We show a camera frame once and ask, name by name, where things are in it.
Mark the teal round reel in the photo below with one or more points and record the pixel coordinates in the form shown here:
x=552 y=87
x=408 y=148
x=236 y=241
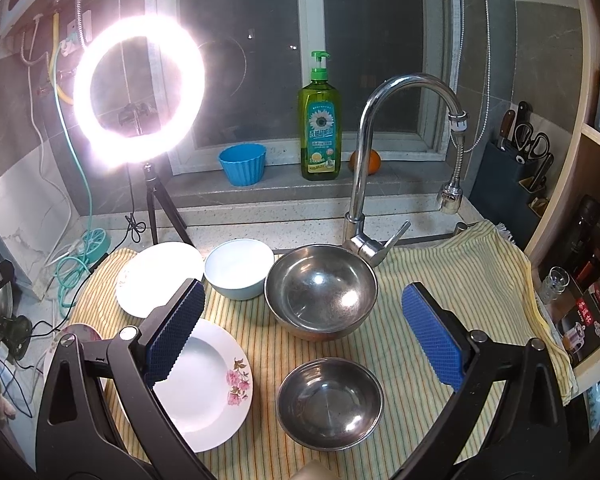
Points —
x=94 y=244

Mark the green dish soap bottle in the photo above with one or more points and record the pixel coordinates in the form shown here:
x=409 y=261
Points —
x=319 y=109

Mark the large steel bowl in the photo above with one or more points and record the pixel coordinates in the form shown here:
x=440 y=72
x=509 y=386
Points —
x=320 y=292

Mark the bright ring light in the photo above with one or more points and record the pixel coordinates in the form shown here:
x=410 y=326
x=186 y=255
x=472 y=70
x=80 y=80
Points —
x=137 y=89

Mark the black round clip device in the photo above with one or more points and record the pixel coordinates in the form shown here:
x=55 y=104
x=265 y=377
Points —
x=15 y=332

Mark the small steel bowl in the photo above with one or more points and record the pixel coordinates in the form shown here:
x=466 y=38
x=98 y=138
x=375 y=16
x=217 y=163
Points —
x=329 y=404

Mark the pink azalea deep plate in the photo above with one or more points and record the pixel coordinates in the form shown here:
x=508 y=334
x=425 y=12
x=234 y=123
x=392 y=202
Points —
x=208 y=392

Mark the pink rose deep plate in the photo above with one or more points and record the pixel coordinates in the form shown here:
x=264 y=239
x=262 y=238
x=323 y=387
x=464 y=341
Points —
x=83 y=331

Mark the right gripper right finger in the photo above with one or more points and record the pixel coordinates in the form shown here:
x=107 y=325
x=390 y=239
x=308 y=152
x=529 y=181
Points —
x=528 y=435

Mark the light blue ceramic bowl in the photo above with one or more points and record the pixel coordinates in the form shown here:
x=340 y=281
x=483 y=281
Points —
x=237 y=269

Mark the blue plastic cup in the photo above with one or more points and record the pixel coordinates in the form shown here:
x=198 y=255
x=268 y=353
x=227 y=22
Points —
x=243 y=164

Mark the dark knife block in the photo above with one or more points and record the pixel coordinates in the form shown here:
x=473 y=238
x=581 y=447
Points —
x=502 y=193

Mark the small clear glass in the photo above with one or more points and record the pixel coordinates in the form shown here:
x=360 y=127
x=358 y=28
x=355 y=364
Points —
x=553 y=285

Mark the orange fruit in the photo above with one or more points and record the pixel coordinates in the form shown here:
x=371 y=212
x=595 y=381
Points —
x=374 y=162

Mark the black handled scissors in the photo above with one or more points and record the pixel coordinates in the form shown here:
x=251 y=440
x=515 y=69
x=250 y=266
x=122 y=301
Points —
x=530 y=146

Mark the dark glass bottle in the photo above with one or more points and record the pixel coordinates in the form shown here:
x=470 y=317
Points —
x=571 y=248

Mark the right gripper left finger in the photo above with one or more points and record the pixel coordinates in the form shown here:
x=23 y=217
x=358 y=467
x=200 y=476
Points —
x=77 y=437

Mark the white plate with branch print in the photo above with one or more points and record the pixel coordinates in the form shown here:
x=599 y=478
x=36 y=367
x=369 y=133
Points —
x=153 y=276

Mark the wooden shelf unit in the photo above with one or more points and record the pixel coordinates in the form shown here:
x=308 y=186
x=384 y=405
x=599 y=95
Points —
x=580 y=173

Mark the yellow striped towel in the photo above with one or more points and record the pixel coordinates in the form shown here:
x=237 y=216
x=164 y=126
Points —
x=479 y=275

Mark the red printed box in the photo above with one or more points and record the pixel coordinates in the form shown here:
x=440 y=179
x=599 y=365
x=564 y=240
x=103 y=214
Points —
x=580 y=326

